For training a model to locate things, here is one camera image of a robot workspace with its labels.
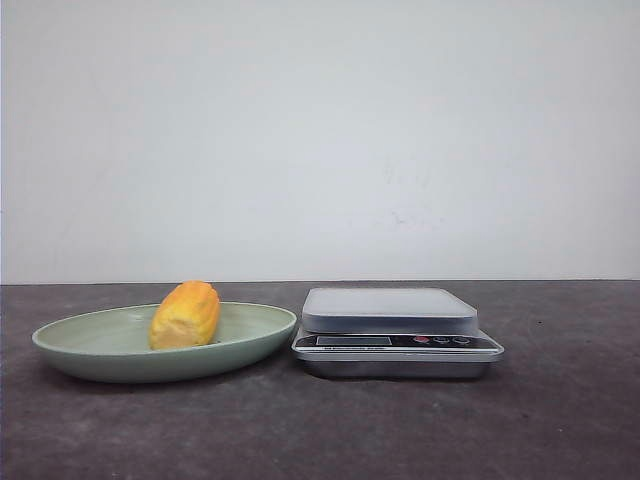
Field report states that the yellow corn cob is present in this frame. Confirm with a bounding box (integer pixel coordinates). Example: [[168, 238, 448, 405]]
[[148, 280, 221, 350]]

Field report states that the silver digital kitchen scale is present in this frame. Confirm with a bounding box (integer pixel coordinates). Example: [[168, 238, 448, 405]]
[[291, 287, 505, 379]]

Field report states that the light green plate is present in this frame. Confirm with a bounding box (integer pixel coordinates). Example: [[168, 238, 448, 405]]
[[32, 302, 297, 383]]

